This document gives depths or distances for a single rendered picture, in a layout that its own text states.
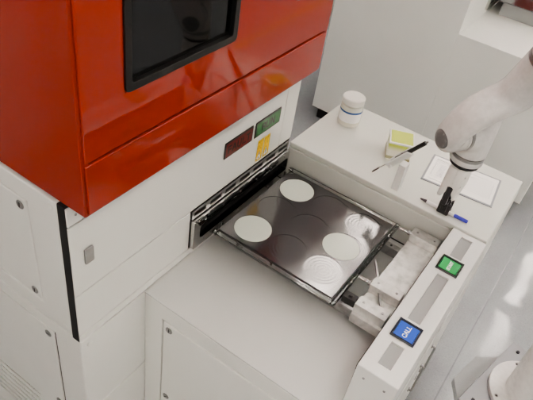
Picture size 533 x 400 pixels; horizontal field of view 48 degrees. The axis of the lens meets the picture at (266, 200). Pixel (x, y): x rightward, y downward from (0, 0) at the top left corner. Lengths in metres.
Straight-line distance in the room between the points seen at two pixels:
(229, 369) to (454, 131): 0.76
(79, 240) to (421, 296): 0.77
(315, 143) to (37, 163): 0.92
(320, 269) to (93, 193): 0.65
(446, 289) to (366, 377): 0.33
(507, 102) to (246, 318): 0.77
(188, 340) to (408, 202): 0.69
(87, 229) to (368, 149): 0.95
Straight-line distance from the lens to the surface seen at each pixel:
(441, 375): 2.57
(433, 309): 1.42
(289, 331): 1.45
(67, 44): 0.90
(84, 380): 1.54
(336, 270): 1.50
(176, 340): 1.53
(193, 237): 1.52
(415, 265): 1.62
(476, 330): 2.79
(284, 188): 1.70
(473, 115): 1.40
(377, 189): 1.69
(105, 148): 1.03
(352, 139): 1.85
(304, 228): 1.59
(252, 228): 1.56
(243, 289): 1.51
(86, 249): 1.21
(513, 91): 1.38
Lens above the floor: 1.96
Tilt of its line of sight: 40 degrees down
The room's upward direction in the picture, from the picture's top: 10 degrees clockwise
